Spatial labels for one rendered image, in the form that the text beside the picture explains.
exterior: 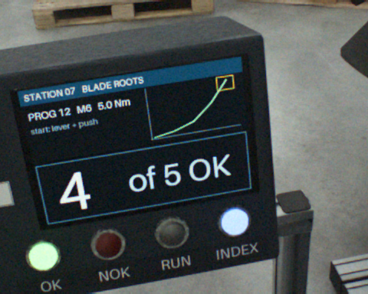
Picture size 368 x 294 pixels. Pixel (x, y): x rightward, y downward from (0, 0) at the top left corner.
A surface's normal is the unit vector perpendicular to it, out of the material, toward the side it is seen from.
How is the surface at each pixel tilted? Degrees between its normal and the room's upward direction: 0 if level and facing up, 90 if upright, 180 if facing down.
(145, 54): 52
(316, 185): 0
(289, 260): 90
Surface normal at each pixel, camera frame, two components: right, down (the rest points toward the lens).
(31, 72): 0.07, -0.11
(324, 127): -0.09, -0.84
